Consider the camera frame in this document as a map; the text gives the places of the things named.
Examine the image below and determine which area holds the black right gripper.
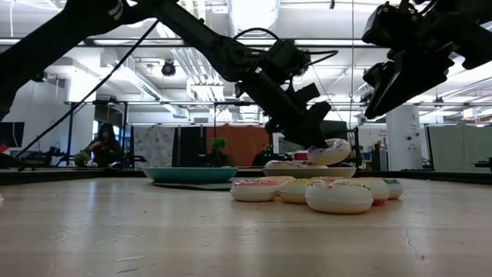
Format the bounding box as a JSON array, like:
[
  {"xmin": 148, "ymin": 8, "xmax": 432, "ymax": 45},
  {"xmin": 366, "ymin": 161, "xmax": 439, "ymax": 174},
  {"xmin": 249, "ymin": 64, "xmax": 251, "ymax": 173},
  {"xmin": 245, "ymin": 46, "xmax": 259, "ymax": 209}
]
[{"xmin": 362, "ymin": 11, "xmax": 492, "ymax": 120}]

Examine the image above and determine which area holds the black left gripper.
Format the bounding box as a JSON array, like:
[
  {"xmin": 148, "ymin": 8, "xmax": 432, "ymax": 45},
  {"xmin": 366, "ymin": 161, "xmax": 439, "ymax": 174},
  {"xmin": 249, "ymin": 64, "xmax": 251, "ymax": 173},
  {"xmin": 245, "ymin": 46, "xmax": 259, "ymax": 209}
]
[{"xmin": 234, "ymin": 71, "xmax": 332, "ymax": 149}]

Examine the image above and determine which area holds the large purple frosted donut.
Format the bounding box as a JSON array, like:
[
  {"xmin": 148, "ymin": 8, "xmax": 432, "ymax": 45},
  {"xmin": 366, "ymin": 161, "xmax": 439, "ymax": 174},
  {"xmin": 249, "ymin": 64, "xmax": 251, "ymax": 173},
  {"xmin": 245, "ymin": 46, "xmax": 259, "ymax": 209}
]
[{"xmin": 307, "ymin": 138, "xmax": 352, "ymax": 167}]

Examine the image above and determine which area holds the large pink frosted donut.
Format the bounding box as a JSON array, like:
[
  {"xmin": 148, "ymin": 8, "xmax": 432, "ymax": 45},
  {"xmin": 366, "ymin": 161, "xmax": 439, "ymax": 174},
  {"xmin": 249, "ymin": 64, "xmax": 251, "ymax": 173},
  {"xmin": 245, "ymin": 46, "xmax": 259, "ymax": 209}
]
[{"xmin": 264, "ymin": 160, "xmax": 328, "ymax": 170}]

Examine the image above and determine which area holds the small pink donut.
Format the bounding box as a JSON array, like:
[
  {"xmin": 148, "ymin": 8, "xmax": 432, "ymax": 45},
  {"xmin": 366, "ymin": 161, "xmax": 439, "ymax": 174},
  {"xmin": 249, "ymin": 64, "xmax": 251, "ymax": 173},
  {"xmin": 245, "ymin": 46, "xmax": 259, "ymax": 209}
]
[
  {"xmin": 310, "ymin": 175, "xmax": 345, "ymax": 184},
  {"xmin": 230, "ymin": 179, "xmax": 284, "ymax": 203}
]

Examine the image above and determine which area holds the small orange donut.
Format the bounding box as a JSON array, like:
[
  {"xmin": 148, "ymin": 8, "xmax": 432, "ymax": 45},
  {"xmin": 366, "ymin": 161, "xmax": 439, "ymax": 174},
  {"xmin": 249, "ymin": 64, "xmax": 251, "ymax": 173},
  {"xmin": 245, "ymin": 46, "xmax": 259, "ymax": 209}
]
[
  {"xmin": 260, "ymin": 175, "xmax": 297, "ymax": 184},
  {"xmin": 337, "ymin": 177, "xmax": 391, "ymax": 207}
]

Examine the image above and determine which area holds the small yellow donut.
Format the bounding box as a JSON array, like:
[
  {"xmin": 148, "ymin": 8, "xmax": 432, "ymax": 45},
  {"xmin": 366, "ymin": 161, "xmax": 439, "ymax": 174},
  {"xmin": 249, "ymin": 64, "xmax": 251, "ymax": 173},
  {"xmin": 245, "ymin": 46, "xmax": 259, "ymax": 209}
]
[{"xmin": 278, "ymin": 179, "xmax": 320, "ymax": 205}]

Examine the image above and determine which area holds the small white donut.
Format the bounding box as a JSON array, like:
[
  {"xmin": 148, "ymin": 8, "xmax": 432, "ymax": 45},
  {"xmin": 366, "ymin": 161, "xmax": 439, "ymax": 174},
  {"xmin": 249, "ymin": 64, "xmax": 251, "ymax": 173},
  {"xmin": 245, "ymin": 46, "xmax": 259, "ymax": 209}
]
[{"xmin": 304, "ymin": 181, "xmax": 374, "ymax": 215}]

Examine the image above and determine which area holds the small blue donut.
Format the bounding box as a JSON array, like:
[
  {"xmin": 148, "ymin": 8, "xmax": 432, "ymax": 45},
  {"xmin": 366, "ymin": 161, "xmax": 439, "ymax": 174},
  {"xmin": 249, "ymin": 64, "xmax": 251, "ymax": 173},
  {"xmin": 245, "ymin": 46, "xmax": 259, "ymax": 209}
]
[{"xmin": 382, "ymin": 178, "xmax": 404, "ymax": 200}]

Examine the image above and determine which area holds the tan plate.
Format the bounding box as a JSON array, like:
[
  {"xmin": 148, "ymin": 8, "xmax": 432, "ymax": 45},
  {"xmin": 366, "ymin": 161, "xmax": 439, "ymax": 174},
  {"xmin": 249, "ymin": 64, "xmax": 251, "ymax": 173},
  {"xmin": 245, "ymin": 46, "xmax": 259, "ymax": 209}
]
[{"xmin": 262, "ymin": 165, "xmax": 357, "ymax": 179}]

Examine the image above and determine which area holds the white pillar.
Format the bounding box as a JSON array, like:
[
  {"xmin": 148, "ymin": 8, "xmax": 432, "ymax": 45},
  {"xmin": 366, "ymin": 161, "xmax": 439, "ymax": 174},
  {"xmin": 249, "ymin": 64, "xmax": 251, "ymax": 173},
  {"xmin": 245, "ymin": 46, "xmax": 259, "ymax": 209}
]
[{"xmin": 386, "ymin": 105, "xmax": 422, "ymax": 172}]

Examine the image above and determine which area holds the orange partition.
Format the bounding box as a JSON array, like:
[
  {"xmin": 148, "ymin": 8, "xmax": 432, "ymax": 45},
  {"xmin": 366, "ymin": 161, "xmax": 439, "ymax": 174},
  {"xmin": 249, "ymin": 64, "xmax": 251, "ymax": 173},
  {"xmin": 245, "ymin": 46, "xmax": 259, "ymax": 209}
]
[{"xmin": 205, "ymin": 125, "xmax": 270, "ymax": 167}]

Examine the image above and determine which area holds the grey green partition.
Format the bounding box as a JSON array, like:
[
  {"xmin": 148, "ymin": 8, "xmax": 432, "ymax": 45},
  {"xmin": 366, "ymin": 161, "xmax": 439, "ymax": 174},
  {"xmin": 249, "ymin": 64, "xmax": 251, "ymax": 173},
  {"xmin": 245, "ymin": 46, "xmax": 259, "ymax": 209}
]
[{"xmin": 426, "ymin": 125, "xmax": 492, "ymax": 172}]

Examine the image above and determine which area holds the round green potted plant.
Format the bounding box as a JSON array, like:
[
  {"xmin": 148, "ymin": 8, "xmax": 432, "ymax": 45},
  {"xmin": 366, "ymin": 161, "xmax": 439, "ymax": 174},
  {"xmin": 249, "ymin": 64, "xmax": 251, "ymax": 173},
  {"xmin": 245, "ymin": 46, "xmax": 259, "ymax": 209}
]
[{"xmin": 209, "ymin": 136, "xmax": 231, "ymax": 166}]

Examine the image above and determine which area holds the teal plate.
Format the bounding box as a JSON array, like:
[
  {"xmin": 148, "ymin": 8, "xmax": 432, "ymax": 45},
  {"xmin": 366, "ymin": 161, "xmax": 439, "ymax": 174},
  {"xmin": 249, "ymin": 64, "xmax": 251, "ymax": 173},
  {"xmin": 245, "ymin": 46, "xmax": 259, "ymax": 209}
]
[{"xmin": 141, "ymin": 166, "xmax": 239, "ymax": 184}]

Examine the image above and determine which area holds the patterned grey curtain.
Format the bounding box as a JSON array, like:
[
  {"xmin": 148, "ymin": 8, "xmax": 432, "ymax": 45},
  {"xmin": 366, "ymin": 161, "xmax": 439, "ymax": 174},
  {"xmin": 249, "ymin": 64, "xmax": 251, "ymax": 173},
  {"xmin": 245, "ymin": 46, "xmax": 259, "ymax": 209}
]
[{"xmin": 132, "ymin": 125, "xmax": 176, "ymax": 169}]

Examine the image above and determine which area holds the person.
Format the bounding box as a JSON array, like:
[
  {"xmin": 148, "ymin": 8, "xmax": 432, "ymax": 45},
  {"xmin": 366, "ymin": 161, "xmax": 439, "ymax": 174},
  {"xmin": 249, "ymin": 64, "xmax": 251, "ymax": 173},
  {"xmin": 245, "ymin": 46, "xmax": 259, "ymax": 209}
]
[{"xmin": 84, "ymin": 122, "xmax": 124, "ymax": 169}]

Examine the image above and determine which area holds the small green potted plant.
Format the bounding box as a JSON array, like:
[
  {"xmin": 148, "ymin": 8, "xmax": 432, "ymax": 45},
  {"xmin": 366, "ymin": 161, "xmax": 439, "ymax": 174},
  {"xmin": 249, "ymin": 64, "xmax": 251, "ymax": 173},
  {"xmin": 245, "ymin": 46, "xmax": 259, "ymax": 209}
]
[{"xmin": 73, "ymin": 151, "xmax": 91, "ymax": 169}]

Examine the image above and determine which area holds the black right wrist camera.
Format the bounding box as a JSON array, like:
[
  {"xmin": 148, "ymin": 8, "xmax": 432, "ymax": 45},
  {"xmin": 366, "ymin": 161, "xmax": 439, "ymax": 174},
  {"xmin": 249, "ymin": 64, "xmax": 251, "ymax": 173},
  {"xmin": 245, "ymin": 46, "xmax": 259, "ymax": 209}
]
[{"xmin": 362, "ymin": 2, "xmax": 424, "ymax": 50}]

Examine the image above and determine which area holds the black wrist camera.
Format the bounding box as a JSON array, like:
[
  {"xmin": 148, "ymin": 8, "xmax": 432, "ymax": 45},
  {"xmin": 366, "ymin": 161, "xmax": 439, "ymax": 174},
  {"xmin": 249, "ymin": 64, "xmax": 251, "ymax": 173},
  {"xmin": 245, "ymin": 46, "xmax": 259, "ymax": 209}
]
[
  {"xmin": 362, "ymin": 2, "xmax": 424, "ymax": 50},
  {"xmin": 268, "ymin": 38, "xmax": 312, "ymax": 84}
]

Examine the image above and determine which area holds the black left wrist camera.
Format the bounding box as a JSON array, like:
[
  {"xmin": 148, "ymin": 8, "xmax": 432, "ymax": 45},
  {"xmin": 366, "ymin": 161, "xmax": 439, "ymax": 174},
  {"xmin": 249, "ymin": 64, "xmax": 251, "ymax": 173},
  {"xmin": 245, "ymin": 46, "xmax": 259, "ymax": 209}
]
[{"xmin": 268, "ymin": 38, "xmax": 312, "ymax": 84}]

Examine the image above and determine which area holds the silver ventilation duct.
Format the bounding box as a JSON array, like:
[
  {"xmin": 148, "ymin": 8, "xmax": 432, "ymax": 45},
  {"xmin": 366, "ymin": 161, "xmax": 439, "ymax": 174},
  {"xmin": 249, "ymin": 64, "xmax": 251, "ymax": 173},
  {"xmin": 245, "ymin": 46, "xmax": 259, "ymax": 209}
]
[{"xmin": 226, "ymin": 0, "xmax": 281, "ymax": 36}]

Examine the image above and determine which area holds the black ceiling camera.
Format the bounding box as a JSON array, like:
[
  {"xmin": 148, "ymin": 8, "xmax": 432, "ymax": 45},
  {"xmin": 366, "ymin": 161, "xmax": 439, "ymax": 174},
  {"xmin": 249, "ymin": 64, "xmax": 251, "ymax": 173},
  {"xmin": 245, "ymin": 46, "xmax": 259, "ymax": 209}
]
[{"xmin": 161, "ymin": 59, "xmax": 177, "ymax": 77}]

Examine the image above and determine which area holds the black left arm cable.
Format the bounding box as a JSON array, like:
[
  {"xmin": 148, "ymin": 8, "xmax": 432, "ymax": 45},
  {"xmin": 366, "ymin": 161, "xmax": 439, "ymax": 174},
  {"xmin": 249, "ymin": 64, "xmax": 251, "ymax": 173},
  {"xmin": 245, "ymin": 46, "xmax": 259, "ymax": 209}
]
[{"xmin": 13, "ymin": 18, "xmax": 161, "ymax": 159}]

